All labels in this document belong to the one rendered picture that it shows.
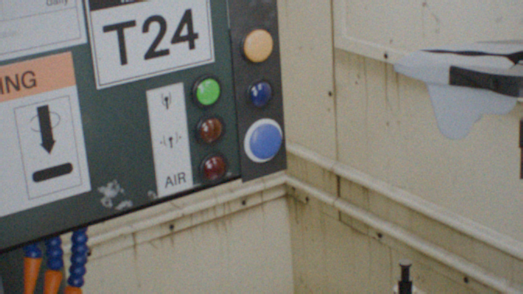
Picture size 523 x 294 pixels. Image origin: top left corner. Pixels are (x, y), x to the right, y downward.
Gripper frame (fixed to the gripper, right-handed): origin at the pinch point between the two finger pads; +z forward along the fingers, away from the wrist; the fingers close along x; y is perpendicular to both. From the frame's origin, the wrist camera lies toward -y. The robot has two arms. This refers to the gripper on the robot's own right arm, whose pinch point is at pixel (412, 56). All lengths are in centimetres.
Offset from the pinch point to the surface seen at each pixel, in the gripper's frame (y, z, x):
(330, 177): 59, 52, 105
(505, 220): 51, 10, 81
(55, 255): 21.1, 34.6, -2.0
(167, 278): 78, 83, 86
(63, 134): 3.2, 21.3, -14.0
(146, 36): -2.5, 17.6, -7.7
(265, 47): 0.1, 12.1, 0.4
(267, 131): 7.0, 12.2, 0.0
